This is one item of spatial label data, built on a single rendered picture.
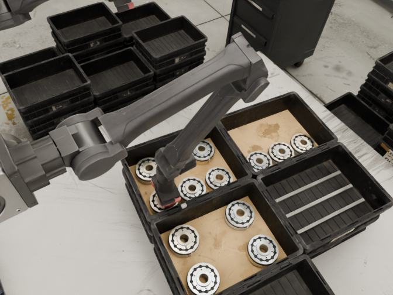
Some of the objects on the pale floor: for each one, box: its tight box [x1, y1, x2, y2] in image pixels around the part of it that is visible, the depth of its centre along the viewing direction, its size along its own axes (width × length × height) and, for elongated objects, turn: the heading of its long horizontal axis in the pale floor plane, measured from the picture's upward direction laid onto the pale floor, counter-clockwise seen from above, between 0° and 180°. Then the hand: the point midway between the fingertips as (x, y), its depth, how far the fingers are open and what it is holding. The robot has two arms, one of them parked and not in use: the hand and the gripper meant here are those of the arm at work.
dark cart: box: [225, 0, 335, 70], centre depth 268 cm, size 60×45×90 cm
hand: (165, 199), depth 122 cm, fingers open, 6 cm apart
